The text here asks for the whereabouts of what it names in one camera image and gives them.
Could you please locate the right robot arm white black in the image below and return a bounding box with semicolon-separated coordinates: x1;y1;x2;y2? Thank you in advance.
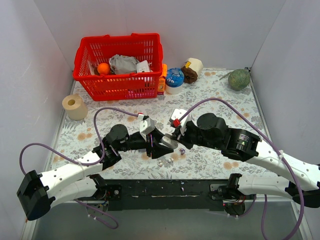
170;109;320;208

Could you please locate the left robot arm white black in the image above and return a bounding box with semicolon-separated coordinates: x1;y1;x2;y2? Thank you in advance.
17;124;178;221

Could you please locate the purple earbud right one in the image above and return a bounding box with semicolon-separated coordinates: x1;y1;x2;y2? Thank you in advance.
179;148;186;155

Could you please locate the floral patterned table mat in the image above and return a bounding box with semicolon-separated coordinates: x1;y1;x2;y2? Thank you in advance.
47;68;273;179

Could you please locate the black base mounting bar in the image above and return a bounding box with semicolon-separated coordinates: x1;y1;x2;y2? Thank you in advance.
86;178;247;213

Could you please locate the orange purple carton box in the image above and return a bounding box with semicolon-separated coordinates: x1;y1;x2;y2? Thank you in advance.
157;64;168;95

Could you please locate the white blue lidded tub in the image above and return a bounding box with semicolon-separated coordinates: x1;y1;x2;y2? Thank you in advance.
165;67;185;95

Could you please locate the green melon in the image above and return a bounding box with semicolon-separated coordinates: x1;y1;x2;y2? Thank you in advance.
228;69;251;91

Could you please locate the white small box in basket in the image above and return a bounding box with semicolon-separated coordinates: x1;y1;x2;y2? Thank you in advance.
136;60;151;73

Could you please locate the beige paper roll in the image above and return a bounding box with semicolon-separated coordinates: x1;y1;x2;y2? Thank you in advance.
62;94;88;121

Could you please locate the grey crumpled bag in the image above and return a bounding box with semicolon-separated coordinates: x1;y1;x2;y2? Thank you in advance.
108;54;140;75

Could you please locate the red plastic shopping basket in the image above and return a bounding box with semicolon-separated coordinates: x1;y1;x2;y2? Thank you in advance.
73;33;163;101

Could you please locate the orange fruit in basket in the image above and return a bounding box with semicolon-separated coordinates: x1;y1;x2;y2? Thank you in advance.
97;62;111;75

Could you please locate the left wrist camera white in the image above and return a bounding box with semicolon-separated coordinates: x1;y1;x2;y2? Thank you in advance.
137;112;155;141

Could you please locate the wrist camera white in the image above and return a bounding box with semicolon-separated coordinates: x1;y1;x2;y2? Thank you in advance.
137;112;155;141
169;108;192;135

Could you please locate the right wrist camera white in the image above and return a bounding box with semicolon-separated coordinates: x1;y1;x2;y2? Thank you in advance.
169;108;192;135

